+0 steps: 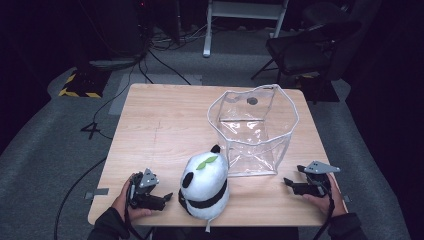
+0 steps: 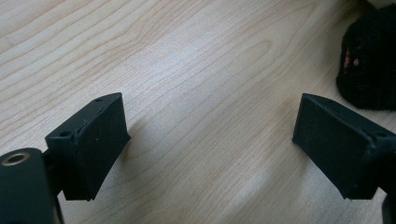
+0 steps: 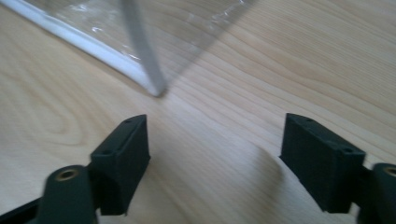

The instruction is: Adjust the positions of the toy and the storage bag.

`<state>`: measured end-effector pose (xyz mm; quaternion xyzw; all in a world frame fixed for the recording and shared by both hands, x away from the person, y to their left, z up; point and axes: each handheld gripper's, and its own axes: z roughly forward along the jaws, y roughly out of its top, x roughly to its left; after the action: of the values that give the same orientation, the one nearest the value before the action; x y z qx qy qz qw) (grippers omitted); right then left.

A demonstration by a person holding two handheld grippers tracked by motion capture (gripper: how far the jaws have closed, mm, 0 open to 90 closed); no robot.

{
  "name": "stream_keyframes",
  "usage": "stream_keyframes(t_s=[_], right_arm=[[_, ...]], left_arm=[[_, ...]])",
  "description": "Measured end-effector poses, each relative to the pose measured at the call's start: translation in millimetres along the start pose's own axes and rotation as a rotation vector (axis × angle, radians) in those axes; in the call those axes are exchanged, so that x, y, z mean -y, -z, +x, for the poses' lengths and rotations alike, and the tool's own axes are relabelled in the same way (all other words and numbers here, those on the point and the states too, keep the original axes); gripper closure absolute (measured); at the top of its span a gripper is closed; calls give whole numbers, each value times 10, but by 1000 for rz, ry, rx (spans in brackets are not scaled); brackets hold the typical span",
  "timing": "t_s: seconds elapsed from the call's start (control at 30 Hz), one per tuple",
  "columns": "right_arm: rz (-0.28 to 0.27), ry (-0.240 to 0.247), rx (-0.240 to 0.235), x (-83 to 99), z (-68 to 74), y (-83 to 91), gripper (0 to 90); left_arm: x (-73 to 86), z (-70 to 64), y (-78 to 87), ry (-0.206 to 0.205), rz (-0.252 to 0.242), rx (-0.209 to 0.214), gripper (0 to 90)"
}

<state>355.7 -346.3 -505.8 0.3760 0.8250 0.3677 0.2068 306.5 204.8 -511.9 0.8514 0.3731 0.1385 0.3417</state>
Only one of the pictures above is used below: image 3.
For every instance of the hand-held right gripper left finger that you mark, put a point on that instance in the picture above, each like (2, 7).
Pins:
(120, 168)

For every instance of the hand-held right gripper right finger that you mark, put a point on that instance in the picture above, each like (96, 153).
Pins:
(320, 165)

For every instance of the clear plastic zip bag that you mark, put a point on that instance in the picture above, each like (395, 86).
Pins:
(130, 34)

